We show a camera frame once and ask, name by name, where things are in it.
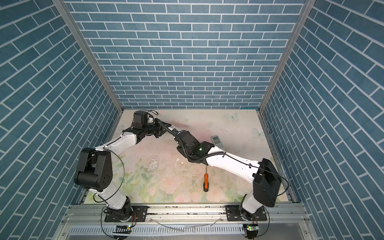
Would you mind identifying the grey white remote control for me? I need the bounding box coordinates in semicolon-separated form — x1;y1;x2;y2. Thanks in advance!
211;135;224;150

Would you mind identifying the left controller board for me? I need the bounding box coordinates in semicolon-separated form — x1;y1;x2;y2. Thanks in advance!
112;225;132;240

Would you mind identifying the aluminium corner post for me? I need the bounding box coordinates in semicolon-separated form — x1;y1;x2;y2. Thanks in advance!
52;0;124;114
259;0;316;113

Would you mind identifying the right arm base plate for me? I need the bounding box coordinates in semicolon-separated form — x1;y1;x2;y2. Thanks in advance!
225;205;267;222

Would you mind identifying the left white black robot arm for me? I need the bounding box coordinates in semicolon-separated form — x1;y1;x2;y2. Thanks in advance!
74;110;163;211

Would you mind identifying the right aluminium corner post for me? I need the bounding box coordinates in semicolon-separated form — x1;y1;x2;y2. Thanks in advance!
259;0;316;113

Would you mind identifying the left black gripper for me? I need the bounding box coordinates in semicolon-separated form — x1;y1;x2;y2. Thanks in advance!
141;118;171;138

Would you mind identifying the orange black screwdriver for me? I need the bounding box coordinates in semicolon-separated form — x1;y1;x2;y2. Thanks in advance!
203;166;209;192

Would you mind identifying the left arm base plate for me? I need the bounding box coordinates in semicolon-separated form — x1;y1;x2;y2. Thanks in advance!
103;206;149;223

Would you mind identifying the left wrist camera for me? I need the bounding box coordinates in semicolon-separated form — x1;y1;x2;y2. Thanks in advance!
147;115;155;125

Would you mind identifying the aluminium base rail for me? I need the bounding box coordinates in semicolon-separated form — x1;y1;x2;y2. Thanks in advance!
61;202;311;227

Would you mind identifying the left aluminium corner post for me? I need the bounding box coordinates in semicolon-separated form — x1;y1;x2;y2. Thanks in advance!
52;0;124;114

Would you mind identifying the grey loose wire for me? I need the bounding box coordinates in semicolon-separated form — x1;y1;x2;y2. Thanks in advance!
149;216;223;232

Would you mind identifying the right controller board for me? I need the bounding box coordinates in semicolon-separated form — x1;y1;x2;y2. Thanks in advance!
243;224;259;240

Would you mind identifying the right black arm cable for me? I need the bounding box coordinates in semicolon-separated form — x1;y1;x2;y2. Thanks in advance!
154;118;290;197

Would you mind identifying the white vented strip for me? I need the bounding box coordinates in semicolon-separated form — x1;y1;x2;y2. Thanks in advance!
69;224;244;237

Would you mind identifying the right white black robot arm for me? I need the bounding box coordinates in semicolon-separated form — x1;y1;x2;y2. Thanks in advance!
167;127;282;214

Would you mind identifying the controller board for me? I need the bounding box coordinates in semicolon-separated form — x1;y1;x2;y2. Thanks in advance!
112;225;132;240
243;224;259;240

